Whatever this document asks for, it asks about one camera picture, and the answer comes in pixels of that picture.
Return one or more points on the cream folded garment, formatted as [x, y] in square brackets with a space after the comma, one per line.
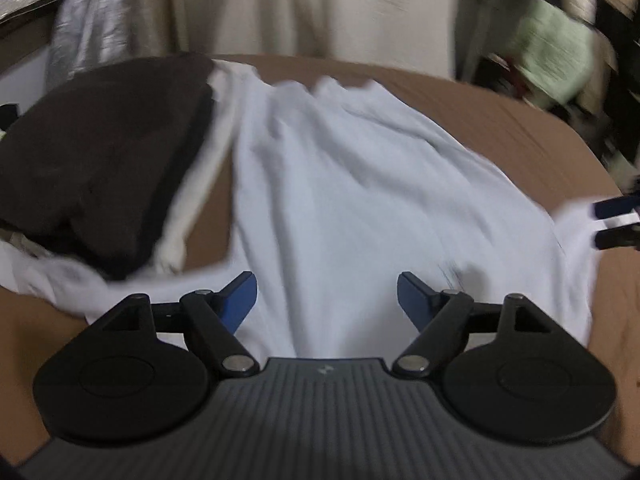
[200, 180]

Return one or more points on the silver foil curtain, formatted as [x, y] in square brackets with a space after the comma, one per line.
[90, 20]

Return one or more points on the cream cloth draped chair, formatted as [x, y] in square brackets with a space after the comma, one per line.
[350, 10]

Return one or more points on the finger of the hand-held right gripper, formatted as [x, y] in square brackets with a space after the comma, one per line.
[620, 238]
[617, 207]

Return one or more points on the white shirt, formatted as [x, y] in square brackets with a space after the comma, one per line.
[350, 185]

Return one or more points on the green cloth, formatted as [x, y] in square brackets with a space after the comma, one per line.
[550, 45]

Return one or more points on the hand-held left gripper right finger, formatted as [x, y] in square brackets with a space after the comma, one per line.
[414, 301]

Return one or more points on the dark brown folded garment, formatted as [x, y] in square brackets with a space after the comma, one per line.
[100, 150]

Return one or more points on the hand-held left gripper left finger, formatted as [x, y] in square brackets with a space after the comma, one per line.
[241, 301]

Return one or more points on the beige curtain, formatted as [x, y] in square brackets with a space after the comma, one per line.
[170, 5]

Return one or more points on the black folded garment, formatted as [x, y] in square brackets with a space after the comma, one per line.
[150, 240]

